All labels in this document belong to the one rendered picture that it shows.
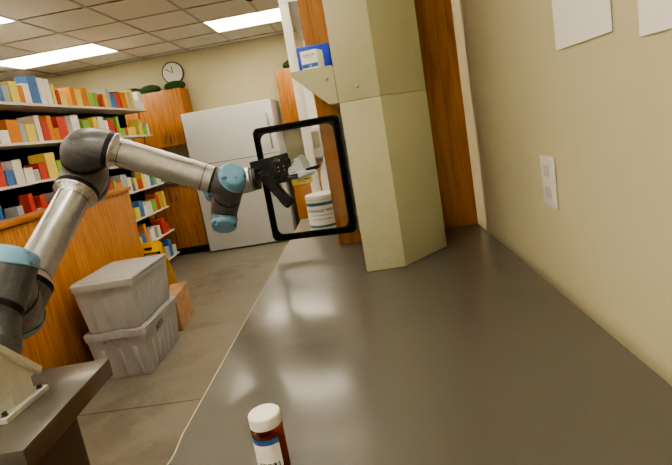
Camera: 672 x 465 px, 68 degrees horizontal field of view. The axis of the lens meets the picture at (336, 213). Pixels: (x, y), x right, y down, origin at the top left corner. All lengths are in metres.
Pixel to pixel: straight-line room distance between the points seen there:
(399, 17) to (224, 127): 5.11
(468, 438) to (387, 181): 0.81
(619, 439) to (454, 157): 1.20
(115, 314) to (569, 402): 3.00
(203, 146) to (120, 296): 3.46
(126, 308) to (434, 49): 2.47
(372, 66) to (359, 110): 0.12
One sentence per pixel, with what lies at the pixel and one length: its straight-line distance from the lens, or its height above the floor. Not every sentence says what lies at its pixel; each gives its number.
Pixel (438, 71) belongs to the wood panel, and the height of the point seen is 1.47.
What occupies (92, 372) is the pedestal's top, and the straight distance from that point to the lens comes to 1.21.
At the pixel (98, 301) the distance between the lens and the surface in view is 3.48.
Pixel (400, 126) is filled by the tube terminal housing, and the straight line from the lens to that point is 1.40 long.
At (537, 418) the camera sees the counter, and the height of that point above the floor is 0.94.
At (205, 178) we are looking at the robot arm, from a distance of 1.37.
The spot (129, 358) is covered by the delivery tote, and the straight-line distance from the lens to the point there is 3.56.
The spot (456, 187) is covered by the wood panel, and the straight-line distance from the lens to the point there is 1.77.
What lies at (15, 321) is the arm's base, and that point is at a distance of 1.16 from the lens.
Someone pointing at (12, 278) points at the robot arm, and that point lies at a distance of 1.18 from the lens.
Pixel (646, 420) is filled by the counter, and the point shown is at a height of 0.94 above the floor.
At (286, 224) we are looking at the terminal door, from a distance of 1.76.
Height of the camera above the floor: 1.36
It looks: 10 degrees down
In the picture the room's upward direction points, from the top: 10 degrees counter-clockwise
